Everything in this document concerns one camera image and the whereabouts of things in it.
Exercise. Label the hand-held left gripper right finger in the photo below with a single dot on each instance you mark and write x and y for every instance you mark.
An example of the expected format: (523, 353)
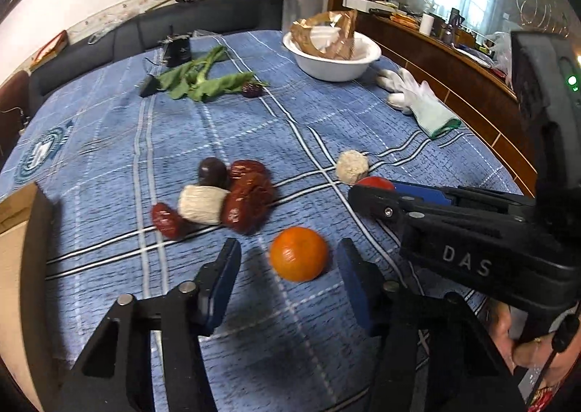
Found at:
(354, 285)

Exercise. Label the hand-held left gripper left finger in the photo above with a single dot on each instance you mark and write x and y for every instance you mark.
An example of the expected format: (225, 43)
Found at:
(222, 285)

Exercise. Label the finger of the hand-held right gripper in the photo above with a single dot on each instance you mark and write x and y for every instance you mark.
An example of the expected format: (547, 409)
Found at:
(422, 193)
(376, 205)

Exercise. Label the red tomato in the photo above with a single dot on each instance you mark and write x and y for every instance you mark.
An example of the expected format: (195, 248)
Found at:
(376, 183)

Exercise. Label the round beige yam piece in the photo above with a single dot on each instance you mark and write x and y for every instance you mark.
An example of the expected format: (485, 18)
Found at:
(352, 167)

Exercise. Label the orange mandarin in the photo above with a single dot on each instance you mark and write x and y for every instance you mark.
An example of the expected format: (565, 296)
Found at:
(298, 254)

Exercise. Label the large red date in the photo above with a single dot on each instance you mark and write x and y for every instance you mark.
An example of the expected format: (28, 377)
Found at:
(247, 205)
(247, 168)

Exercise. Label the cylindrical white yam piece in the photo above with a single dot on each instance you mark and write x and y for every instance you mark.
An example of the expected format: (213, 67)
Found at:
(202, 204)

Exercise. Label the small red date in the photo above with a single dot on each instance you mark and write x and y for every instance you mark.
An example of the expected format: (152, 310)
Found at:
(167, 220)

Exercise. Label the dark purple plum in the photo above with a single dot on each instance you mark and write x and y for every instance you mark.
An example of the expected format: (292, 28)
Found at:
(212, 171)

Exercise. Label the cardboard tray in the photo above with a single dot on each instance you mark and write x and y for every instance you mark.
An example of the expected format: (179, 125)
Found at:
(13, 280)

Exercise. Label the person's right hand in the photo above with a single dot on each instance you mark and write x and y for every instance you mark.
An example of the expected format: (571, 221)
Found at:
(522, 350)

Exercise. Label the white work glove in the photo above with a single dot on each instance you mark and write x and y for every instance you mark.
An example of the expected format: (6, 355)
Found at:
(422, 101)

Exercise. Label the wooden sideboard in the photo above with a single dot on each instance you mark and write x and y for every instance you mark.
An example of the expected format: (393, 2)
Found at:
(454, 71)

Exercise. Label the white bowl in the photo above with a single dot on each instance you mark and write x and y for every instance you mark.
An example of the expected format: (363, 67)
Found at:
(327, 68)

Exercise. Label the white plastic bag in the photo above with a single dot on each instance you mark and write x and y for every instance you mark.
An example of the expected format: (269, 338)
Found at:
(499, 46)

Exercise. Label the white cup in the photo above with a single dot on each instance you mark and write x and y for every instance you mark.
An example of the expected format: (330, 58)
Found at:
(426, 24)

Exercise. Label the small dark fruit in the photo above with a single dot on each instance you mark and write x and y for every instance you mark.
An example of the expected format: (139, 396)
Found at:
(251, 90)

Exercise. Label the dark bottle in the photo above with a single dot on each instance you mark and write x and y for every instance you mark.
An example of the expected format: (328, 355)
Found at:
(455, 19)

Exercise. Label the blue plaid tablecloth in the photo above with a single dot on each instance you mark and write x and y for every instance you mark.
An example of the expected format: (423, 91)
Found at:
(113, 144)

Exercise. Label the brown paper packaging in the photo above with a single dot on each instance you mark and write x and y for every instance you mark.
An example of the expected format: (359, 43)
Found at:
(317, 37)

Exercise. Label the white box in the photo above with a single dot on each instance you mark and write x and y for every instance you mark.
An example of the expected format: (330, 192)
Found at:
(363, 3)

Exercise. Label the green leafy vegetable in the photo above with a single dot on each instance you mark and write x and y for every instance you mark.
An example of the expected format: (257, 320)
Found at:
(199, 78)

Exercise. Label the clear plastic container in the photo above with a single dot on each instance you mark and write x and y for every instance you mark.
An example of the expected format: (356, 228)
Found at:
(305, 1)

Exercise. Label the black device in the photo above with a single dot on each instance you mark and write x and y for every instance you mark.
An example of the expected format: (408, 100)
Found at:
(177, 49)

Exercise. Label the white plastic wrapper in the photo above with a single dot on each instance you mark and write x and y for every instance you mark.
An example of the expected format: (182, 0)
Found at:
(206, 33)

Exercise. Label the black leather sofa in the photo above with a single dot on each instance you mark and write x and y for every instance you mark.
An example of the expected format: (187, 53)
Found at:
(204, 15)

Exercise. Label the clear plastic bag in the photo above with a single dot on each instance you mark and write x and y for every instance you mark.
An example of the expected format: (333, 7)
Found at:
(97, 37)

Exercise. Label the red flat box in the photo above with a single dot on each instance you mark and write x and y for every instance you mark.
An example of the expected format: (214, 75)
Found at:
(47, 46)

